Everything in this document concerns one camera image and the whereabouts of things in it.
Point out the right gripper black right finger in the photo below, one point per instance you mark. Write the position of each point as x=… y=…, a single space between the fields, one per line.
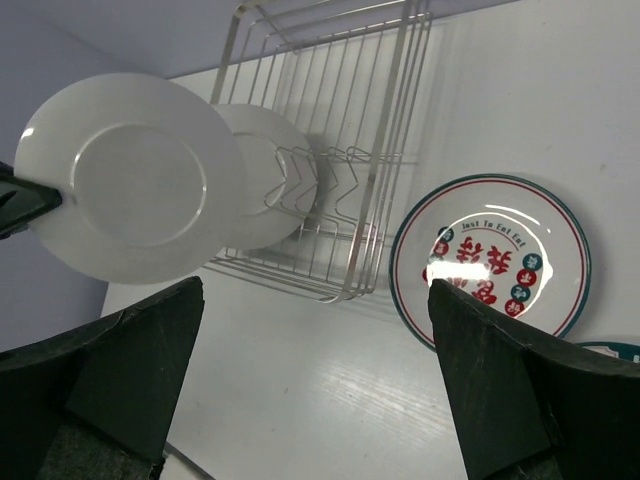
x=528 y=405

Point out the green red rimmed plate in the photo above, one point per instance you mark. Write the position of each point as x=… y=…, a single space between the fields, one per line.
x=282 y=177

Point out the red character plate green rim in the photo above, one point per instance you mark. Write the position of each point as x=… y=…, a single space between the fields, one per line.
x=507 y=241

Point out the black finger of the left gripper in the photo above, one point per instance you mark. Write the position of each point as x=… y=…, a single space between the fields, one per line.
x=23 y=201

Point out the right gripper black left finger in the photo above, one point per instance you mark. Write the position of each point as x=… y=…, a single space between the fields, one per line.
x=97 y=401

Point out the silver wire dish rack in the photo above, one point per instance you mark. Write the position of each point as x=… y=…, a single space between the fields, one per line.
x=347 y=75

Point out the teal lettered rim plate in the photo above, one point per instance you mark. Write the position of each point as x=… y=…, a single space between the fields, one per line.
x=620 y=350
x=151 y=177

